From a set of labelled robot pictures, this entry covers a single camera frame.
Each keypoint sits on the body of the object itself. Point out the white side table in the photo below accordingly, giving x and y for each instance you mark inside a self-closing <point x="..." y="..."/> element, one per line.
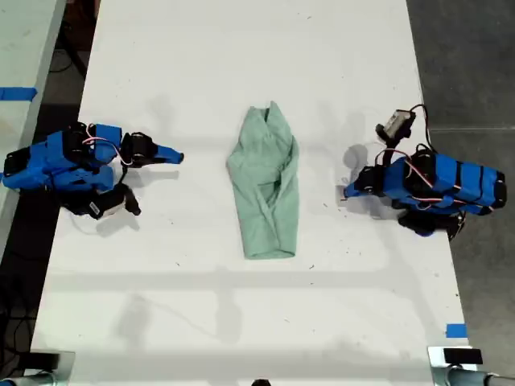
<point x="24" y="60"/>

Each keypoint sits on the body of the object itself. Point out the small black box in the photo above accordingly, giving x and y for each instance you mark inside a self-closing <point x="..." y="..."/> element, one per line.
<point x="462" y="356"/>

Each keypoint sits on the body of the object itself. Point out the camera black stalk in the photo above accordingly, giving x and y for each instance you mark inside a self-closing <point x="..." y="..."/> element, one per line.
<point x="122" y="175"/>
<point x="391" y="150"/>

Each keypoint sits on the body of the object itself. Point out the pale green T-shirt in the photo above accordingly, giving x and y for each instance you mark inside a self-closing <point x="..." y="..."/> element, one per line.
<point x="265" y="193"/>

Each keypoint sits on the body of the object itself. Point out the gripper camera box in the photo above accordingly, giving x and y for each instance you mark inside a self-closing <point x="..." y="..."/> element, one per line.
<point x="106" y="203"/>
<point x="398" y="121"/>

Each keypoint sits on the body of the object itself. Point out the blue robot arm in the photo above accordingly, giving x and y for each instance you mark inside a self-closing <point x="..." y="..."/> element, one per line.
<point x="52" y="165"/>
<point x="462" y="181"/>

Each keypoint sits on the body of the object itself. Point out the metal table bracket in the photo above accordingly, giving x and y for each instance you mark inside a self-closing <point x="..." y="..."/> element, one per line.
<point x="60" y="364"/>
<point x="436" y="366"/>

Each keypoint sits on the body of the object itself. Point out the grey metal pipe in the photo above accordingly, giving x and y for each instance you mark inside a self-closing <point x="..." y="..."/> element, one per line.
<point x="28" y="380"/>
<point x="479" y="378"/>

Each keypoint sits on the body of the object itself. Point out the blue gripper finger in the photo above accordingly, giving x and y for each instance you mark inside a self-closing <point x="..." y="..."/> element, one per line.
<point x="344" y="197"/>
<point x="159" y="162"/>
<point x="356" y="191"/>
<point x="167" y="153"/>

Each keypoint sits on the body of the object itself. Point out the long blue tape strip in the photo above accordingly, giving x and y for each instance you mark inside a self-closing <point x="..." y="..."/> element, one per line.
<point x="18" y="93"/>

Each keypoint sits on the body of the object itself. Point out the short blue tape strip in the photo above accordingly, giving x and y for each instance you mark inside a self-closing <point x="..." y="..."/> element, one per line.
<point x="456" y="330"/>

